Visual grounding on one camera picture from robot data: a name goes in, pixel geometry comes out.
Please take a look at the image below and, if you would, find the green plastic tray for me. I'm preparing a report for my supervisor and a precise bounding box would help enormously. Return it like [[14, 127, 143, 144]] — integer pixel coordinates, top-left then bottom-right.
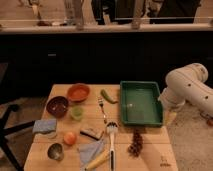
[[120, 81, 163, 127]]

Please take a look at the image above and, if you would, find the dark red bowl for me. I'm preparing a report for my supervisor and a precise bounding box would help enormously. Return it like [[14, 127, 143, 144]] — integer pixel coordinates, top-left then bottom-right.
[[46, 96, 69, 118]]

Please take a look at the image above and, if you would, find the orange-red bowl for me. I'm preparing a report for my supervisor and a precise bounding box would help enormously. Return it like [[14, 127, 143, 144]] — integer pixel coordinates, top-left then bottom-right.
[[67, 83, 90, 102]]

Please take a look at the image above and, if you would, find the blue folded cloth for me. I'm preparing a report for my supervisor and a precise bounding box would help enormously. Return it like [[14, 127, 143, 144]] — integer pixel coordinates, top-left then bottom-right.
[[33, 119, 57, 134]]

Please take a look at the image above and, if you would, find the black office chair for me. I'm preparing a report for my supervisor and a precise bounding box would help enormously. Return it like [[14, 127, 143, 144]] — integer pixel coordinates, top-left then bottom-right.
[[0, 63, 36, 171]]

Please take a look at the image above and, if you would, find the white dish brush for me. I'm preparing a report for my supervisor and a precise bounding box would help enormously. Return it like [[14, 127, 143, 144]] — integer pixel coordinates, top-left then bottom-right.
[[106, 122, 118, 171]]

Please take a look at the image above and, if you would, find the small green cup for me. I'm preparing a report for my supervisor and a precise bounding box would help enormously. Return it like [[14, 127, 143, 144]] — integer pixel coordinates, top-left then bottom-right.
[[70, 106, 83, 121]]

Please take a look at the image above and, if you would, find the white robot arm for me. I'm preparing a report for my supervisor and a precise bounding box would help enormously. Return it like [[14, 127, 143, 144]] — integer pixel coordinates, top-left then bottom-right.
[[158, 63, 213, 125]]

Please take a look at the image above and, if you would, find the yellow banana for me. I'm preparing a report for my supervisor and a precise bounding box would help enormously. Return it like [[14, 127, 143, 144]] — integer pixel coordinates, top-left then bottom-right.
[[85, 150, 109, 171]]

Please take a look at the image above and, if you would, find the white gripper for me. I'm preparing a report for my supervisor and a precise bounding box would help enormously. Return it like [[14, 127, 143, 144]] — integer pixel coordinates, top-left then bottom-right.
[[158, 88, 185, 125]]

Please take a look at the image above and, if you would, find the orange round fruit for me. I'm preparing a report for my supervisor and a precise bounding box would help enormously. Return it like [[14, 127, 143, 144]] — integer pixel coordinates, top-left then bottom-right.
[[63, 132, 77, 145]]

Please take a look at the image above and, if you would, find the dark sponge block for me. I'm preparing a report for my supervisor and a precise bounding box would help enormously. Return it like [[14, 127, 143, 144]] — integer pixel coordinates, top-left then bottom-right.
[[80, 127, 103, 140]]

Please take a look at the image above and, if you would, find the grey-blue cloth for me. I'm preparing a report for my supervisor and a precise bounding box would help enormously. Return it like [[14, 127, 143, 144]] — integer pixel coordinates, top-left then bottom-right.
[[78, 140, 105, 171]]

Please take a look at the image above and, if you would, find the small metal cup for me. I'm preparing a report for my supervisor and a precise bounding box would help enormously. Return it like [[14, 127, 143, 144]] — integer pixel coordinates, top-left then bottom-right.
[[47, 143, 64, 161]]

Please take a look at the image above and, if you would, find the silver fork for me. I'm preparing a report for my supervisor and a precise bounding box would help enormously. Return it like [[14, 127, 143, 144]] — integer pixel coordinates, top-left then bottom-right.
[[98, 97, 107, 124]]

